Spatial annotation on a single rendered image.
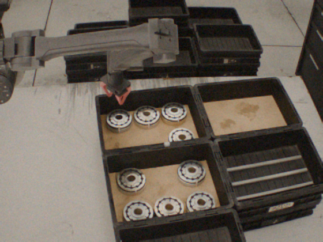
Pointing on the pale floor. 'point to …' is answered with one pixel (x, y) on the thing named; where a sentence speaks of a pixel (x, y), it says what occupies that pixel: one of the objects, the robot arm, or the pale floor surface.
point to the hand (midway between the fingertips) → (115, 98)
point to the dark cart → (313, 57)
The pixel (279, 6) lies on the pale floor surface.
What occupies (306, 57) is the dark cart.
